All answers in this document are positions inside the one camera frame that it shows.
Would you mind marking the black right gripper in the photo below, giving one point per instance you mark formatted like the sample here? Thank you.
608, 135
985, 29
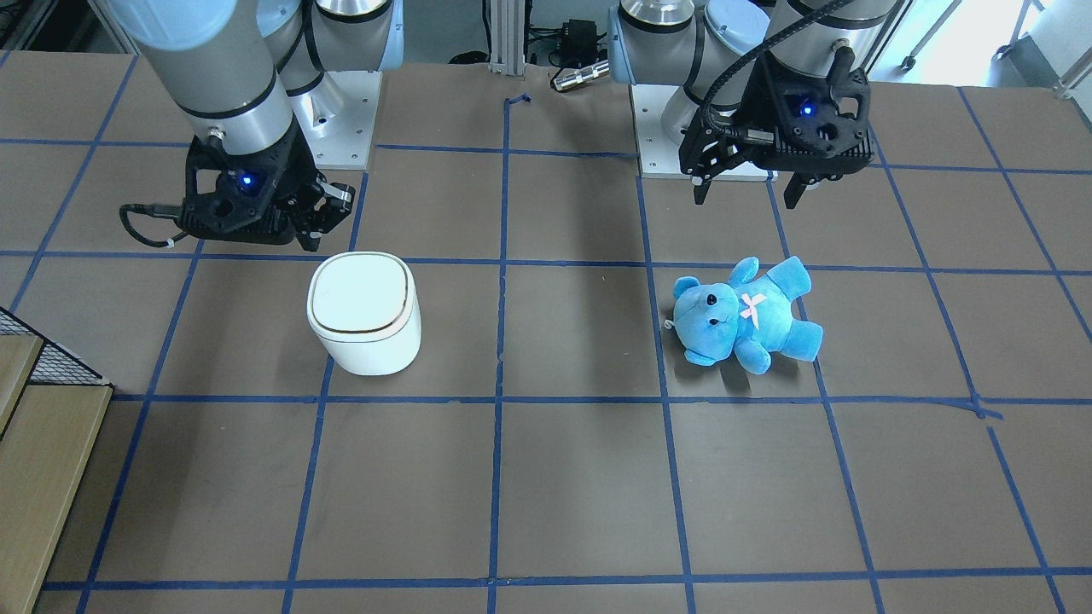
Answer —
296, 173

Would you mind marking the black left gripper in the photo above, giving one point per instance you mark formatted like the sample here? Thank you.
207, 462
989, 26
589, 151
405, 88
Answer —
752, 105

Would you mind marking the white trash can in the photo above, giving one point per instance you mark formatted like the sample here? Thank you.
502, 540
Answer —
363, 306

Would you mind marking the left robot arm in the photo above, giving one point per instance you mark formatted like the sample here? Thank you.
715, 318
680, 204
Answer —
709, 50

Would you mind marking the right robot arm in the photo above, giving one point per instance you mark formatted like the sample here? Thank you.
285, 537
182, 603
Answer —
254, 80

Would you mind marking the blue teddy bear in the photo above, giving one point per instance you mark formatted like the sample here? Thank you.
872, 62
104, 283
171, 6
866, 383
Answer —
749, 316

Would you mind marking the silver metal cylinder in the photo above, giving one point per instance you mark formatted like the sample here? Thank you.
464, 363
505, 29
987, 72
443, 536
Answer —
571, 78

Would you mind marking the black power adapter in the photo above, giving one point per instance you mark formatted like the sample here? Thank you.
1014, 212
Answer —
578, 37

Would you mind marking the wooden shelf with mesh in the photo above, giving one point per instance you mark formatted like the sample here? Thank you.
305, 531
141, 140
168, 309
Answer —
53, 407

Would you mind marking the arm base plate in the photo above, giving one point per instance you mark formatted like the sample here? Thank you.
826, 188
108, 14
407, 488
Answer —
660, 113
338, 118

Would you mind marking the aluminium frame post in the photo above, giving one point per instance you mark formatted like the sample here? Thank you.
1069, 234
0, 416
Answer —
507, 24

